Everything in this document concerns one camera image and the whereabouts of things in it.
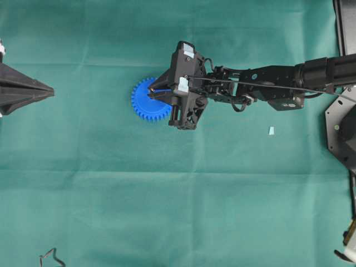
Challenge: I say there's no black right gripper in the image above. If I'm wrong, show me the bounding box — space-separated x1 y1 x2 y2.
149 41 208 130

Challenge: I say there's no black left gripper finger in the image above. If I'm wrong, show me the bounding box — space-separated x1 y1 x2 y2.
1 63 53 92
1 88 54 116

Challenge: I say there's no blue plastic gear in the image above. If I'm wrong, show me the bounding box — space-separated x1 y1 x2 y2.
131 77 172 122

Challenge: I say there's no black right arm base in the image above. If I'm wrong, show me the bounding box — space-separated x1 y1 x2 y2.
325 86 355 193

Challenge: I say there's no black cable right side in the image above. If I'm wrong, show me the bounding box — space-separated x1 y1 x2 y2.
349 166 356 223

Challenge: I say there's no yellow black clamp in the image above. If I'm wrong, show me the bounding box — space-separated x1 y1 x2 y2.
334 219 355 264

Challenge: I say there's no black bent wire clip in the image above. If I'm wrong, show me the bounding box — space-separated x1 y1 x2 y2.
38 248 66 267

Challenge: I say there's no white part left edge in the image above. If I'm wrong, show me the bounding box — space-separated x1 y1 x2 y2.
0 39 6 56

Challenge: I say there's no green cloth mat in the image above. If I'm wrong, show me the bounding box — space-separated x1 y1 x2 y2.
1 1 352 266

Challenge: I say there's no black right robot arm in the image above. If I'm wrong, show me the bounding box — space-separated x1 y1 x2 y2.
148 41 355 130

